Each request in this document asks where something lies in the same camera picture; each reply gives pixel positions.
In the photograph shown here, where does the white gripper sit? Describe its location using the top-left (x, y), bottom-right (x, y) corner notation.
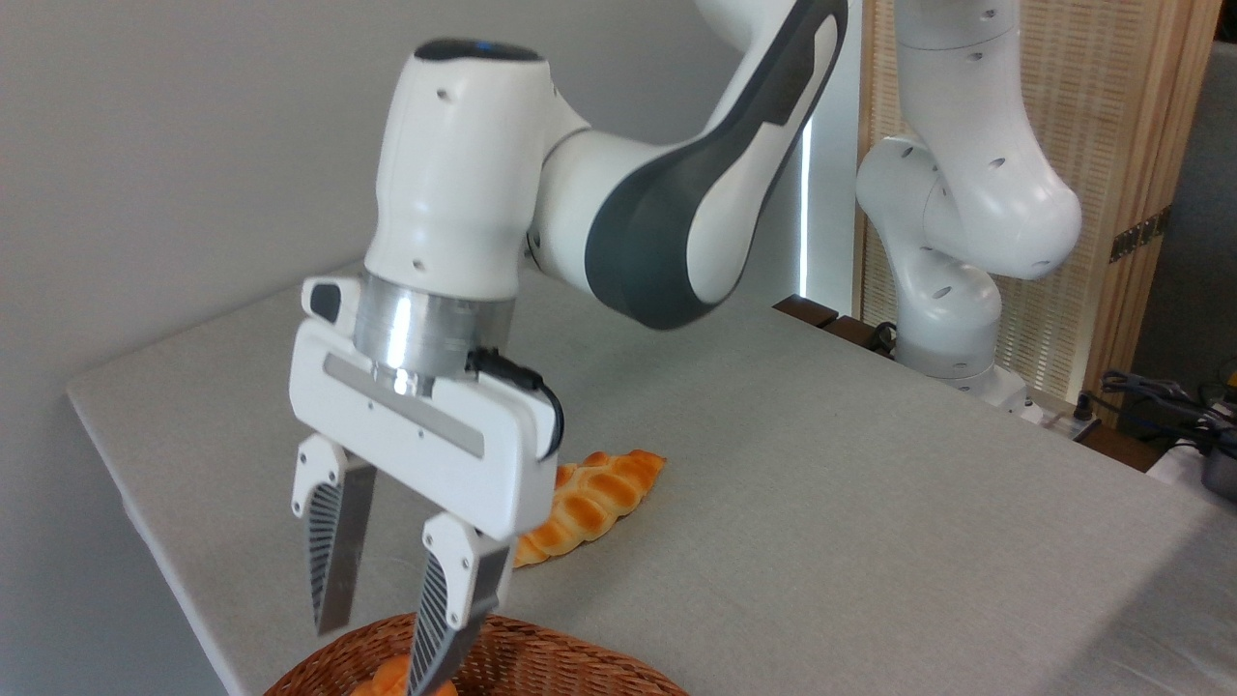
top-left (289, 275), bottom-right (565, 696)

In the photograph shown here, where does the round orange bread bun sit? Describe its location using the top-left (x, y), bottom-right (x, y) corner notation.
top-left (350, 654), bottom-right (459, 696)

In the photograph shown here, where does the braided golden bread loaf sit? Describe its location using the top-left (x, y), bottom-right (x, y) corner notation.
top-left (512, 449), bottom-right (668, 569)

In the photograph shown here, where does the brown wicker basket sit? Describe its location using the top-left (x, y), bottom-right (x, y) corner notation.
top-left (263, 608), bottom-right (689, 696)

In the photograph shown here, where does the light grey tablecloth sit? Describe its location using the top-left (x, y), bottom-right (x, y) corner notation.
top-left (66, 261), bottom-right (1237, 696)

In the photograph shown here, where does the white power strip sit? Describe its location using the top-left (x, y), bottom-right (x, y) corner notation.
top-left (1024, 398), bottom-right (1103, 442)

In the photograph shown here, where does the dark metal screen hinge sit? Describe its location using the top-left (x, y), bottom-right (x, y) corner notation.
top-left (1109, 206), bottom-right (1173, 264)

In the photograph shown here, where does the grey metal pot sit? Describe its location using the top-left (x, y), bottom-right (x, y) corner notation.
top-left (1201, 440), bottom-right (1237, 502)

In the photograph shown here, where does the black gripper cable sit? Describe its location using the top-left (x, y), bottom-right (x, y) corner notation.
top-left (466, 348), bottom-right (565, 460)

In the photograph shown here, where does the black cable bundle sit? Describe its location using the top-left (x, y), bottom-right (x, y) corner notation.
top-left (1100, 369), bottom-right (1237, 455)

